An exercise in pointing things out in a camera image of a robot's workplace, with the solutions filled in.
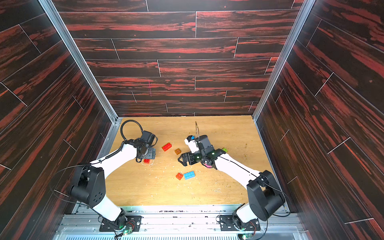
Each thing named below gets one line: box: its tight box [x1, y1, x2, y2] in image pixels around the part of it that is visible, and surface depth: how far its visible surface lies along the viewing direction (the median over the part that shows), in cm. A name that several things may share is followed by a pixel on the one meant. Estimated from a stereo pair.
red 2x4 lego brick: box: [161, 142, 172, 152], surface depth 104 cm
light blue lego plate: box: [183, 171, 195, 180], surface depth 91 cm
